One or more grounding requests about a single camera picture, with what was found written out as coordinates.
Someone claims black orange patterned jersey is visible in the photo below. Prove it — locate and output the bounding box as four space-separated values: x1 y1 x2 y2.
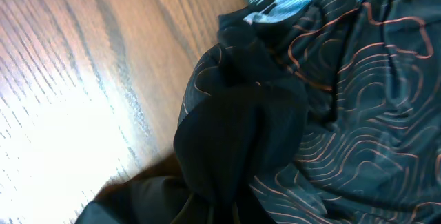
173 0 440 223

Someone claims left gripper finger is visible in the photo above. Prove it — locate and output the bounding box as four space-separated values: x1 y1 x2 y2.
76 176 190 224

